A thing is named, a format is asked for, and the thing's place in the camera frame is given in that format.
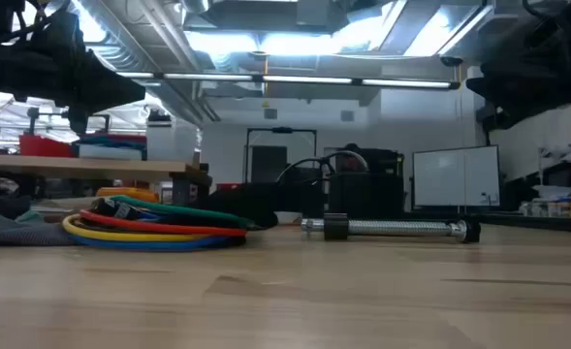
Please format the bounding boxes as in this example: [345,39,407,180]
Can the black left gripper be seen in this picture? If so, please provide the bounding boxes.
[0,9,146,137]

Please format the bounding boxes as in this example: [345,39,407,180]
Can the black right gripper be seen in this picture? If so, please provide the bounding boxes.
[465,18,571,116]

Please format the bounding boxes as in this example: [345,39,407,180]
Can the green resistance band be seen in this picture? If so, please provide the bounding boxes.
[110,194,258,231]

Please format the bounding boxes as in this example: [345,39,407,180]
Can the black clamp with silver screw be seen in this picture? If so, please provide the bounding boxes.
[300,212,482,244]

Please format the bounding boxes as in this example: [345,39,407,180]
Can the blue and red stacked items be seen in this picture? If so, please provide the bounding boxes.
[74,133,148,149]

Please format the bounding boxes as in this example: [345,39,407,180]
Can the white flat box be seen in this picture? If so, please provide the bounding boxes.
[78,143,146,162]

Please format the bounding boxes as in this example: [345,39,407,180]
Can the wooden workbench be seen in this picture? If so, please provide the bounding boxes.
[0,153,214,206]

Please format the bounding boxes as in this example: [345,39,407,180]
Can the red bin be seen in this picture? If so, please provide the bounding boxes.
[18,134,76,158]

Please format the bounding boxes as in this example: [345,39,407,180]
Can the white cabinet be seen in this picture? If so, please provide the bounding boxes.
[145,120,203,164]

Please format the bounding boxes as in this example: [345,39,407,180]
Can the white whiteboard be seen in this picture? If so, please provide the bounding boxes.
[412,144,501,209]

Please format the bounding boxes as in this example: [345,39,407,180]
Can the orange flat object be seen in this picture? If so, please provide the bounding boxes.
[95,186,161,204]

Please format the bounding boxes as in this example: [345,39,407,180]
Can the white desk lamp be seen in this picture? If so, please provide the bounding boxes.
[536,140,571,169]

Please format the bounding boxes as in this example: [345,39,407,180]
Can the black equipment cabinet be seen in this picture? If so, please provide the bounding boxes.
[340,143,406,175]

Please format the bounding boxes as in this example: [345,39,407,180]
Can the blue and white item pile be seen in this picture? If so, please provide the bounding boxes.
[531,183,571,204]

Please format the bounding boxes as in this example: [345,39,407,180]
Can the yellow resistance band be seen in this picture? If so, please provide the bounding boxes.
[61,213,214,244]

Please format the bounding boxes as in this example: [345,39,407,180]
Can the row of white bottles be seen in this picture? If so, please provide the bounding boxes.
[520,199,571,218]

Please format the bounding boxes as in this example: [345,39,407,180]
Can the red resistance band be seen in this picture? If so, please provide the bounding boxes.
[79,208,249,238]

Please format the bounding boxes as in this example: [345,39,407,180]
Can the grey cloth with green trim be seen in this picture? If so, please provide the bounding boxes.
[0,208,77,247]

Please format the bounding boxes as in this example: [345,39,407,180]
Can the black resistance band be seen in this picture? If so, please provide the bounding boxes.
[134,212,248,230]

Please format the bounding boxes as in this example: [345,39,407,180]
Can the blue resistance band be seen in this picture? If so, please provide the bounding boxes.
[74,234,246,253]

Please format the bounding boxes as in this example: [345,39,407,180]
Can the long ceiling light bar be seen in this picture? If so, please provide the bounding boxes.
[116,71,461,92]

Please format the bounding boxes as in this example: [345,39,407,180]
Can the black rig frame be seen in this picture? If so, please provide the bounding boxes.
[26,106,112,136]

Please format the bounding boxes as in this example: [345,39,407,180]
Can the silver ceiling duct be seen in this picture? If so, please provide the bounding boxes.
[76,0,221,123]

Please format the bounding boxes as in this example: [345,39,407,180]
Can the black strap with grey label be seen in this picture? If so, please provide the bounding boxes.
[90,197,143,221]

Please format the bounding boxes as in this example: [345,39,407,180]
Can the black table edge rail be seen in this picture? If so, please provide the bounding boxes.
[478,212,571,234]

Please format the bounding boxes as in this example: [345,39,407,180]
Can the grey cable loop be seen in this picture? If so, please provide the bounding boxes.
[323,149,369,174]

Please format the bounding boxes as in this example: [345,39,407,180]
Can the thin yellow hanging cord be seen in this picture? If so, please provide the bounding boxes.
[262,53,271,109]

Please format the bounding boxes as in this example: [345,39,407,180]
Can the black cable loop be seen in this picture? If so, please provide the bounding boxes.
[275,155,337,188]

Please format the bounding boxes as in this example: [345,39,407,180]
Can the black foam handle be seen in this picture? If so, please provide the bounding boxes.
[202,189,280,230]

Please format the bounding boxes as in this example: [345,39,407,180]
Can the black rectangular stand frame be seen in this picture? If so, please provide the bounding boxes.
[244,126,318,184]

